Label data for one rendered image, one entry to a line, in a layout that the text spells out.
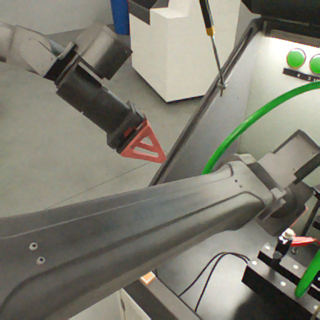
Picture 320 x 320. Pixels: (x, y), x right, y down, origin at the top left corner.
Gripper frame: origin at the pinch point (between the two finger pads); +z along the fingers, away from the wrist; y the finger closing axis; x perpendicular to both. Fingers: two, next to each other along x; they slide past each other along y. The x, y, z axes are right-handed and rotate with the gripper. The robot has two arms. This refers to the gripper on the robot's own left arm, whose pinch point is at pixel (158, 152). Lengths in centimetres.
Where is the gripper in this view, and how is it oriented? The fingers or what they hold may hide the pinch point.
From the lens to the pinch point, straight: 52.0
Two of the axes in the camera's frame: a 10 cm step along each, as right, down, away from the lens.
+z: 7.2, 5.6, 4.1
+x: -6.7, 7.1, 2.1
